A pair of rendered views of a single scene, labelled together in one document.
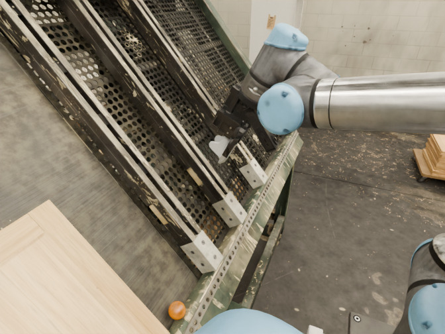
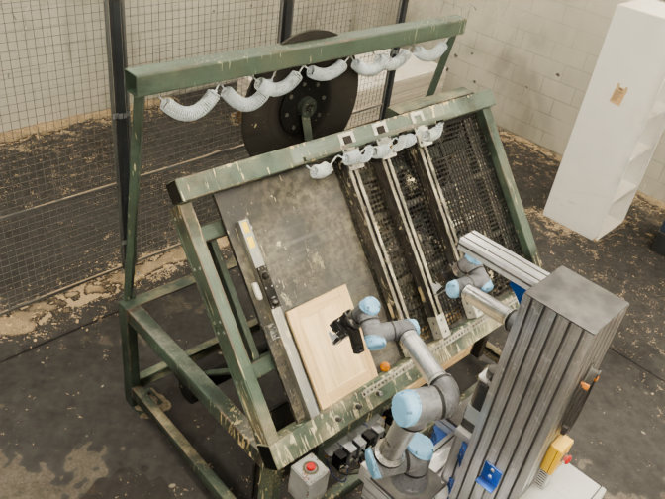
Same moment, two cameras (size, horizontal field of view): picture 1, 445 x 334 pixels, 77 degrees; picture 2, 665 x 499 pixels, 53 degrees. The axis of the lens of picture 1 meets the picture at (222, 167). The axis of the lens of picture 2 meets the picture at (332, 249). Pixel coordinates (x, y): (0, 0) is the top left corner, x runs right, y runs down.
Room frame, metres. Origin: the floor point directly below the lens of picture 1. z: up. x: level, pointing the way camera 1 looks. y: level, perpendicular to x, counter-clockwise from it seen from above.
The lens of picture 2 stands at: (-1.98, -0.31, 3.28)
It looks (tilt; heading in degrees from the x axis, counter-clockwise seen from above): 35 degrees down; 18
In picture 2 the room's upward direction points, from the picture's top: 9 degrees clockwise
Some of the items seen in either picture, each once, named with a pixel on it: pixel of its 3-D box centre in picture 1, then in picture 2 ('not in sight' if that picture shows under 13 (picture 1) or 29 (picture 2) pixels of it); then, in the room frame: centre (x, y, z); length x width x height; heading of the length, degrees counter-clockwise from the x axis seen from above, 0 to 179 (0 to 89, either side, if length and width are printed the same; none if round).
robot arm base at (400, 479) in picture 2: not in sight; (412, 471); (-0.21, -0.19, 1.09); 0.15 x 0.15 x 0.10
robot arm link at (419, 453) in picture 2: not in sight; (416, 452); (-0.21, -0.18, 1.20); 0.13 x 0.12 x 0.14; 133
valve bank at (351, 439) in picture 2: not in sight; (364, 443); (0.16, 0.09, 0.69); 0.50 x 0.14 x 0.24; 156
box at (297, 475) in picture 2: not in sight; (308, 481); (-0.27, 0.21, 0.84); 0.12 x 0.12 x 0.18; 66
